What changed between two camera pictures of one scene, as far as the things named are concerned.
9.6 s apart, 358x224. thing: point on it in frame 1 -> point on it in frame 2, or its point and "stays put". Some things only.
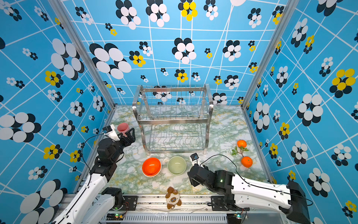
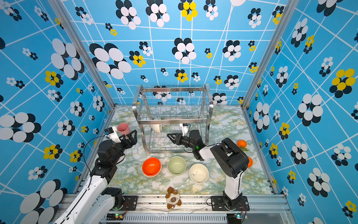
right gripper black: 193,182 -> 181,138
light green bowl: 176,165 stays put
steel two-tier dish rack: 173,119 stays put
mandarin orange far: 242,143 stays put
